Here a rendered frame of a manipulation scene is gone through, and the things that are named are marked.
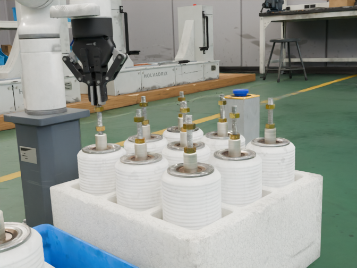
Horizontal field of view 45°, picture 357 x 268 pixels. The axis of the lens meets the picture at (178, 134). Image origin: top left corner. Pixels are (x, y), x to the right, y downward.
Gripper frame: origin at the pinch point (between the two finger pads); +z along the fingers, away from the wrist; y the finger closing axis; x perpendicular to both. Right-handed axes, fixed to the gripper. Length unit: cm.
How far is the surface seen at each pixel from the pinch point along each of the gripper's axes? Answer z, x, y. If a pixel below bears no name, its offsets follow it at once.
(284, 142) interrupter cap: 10.7, -9.3, -34.5
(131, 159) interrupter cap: 10.8, 6.4, -8.8
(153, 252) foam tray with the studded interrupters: 22.2, 17.5, -16.1
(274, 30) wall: -17, -534, 2
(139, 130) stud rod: 5.4, 6.2, -10.5
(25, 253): 11.1, 40.4, -10.8
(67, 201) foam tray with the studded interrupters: 19.4, 6.7, 4.8
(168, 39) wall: -11, -597, 171
